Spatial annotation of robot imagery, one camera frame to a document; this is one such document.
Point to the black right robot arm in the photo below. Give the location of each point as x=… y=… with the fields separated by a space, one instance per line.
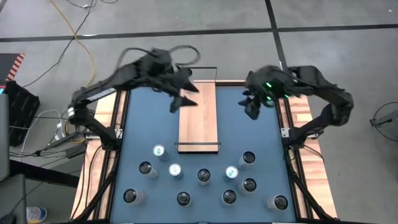
x=335 y=105

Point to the black diagonal support strut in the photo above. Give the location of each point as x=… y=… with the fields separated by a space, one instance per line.
x=94 y=195
x=309 y=199

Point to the black plastic crate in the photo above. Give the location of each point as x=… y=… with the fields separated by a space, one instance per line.
x=21 y=112

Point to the white Celsius can black lid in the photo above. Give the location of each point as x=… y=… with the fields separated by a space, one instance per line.
x=249 y=185
x=280 y=202

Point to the blue silver Red Bull can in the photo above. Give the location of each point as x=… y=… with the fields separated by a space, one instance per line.
x=231 y=171
x=158 y=150
x=175 y=170

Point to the wooden shelf black metal frame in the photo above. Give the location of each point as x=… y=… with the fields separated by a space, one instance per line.
x=199 y=124

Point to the white blue yellow container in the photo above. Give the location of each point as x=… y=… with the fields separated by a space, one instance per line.
x=35 y=214

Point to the silver mounting bracket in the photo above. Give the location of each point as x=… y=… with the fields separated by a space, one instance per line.
x=285 y=132
x=118 y=133

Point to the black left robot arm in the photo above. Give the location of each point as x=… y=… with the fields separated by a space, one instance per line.
x=84 y=121

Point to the grey panel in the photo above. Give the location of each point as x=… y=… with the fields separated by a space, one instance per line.
x=3 y=137

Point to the white Celsius Peach Vibe can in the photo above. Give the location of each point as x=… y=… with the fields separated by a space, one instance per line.
x=145 y=168
x=130 y=196
x=203 y=175

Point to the black floor beam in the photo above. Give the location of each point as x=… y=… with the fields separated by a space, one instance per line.
x=43 y=174

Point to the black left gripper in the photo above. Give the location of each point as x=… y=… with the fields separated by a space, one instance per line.
x=174 y=77

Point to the orange black striped board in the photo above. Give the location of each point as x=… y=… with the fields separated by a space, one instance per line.
x=9 y=65

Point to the white Celsius can yellow band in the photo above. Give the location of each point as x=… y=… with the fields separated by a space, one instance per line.
x=183 y=199

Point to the white Celsius Arctic Vibe can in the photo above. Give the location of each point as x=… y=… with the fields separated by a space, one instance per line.
x=229 y=197
x=248 y=157

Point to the blue table mat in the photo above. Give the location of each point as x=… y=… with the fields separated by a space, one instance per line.
x=149 y=124

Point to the black power adapter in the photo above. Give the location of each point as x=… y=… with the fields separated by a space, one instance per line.
x=74 y=151

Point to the black table frame rails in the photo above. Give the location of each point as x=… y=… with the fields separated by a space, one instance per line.
x=231 y=84

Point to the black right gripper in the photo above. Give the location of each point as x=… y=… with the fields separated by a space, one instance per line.
x=264 y=82

